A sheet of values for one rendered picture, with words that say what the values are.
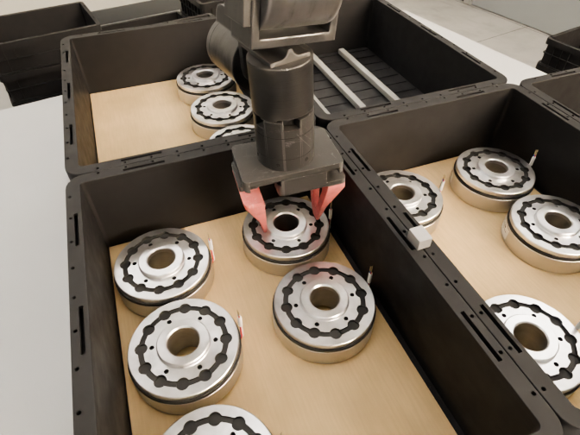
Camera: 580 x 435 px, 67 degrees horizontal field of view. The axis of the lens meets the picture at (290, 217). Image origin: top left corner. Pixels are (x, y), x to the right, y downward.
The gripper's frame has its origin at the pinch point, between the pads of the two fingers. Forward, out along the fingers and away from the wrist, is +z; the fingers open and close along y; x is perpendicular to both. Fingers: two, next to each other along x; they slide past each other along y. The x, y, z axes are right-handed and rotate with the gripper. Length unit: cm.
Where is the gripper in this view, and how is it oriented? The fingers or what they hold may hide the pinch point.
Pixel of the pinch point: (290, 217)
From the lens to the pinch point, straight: 50.7
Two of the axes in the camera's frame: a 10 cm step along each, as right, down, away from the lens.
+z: 0.4, 7.1, 7.1
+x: 2.8, 6.7, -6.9
